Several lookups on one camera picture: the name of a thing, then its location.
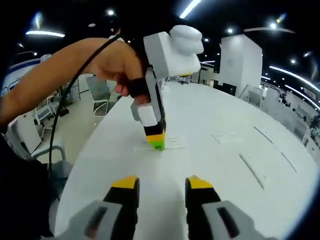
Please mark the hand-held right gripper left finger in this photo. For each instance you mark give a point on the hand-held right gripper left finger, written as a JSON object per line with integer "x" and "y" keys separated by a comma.
{"x": 110, "y": 215}

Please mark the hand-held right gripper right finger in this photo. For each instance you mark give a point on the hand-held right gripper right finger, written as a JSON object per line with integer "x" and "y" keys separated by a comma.
{"x": 215, "y": 217}

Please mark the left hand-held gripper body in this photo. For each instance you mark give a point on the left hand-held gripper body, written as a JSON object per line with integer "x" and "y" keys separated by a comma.
{"x": 172, "y": 55}

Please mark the large white socket holder plate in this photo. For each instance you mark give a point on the large white socket holder plate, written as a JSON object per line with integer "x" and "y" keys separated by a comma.
{"x": 175, "y": 143}

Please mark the small white socket holder cover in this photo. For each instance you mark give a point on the small white socket holder cover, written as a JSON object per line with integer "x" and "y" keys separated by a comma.
{"x": 224, "y": 138}

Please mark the person's left hand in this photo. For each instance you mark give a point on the person's left hand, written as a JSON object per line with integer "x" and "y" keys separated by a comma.
{"x": 115, "y": 62}

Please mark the long ceiling light strip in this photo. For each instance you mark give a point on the long ceiling light strip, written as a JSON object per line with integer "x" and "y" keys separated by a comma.
{"x": 292, "y": 75}
{"x": 45, "y": 33}
{"x": 190, "y": 8}

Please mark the wide white square pillar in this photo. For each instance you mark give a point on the wide white square pillar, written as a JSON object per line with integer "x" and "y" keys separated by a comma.
{"x": 240, "y": 65}

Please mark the person's black clothing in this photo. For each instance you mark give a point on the person's black clothing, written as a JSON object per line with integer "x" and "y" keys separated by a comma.
{"x": 22, "y": 195}

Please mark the white mesh office chair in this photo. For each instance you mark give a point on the white mesh office chair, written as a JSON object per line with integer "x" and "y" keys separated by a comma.
{"x": 43, "y": 115}

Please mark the white armrest office chair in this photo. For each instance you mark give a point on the white armrest office chair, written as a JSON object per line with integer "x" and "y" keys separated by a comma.
{"x": 25, "y": 135}

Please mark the grey office chair white frame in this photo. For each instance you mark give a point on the grey office chair white frame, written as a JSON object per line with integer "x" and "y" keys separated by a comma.
{"x": 98, "y": 92}

